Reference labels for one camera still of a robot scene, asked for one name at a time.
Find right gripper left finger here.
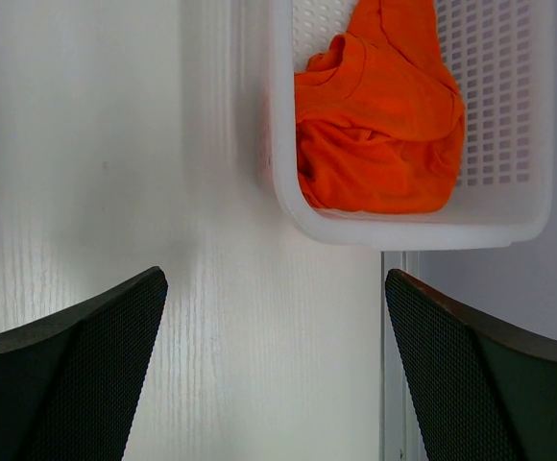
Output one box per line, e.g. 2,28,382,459
0,267,168,460

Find right side aluminium rail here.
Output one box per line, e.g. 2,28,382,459
379,252,427,461

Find orange t shirt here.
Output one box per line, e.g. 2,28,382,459
294,1,466,214

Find white plastic basket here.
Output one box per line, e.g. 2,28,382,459
259,1,554,252

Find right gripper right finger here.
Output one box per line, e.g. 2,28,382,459
384,269,557,460

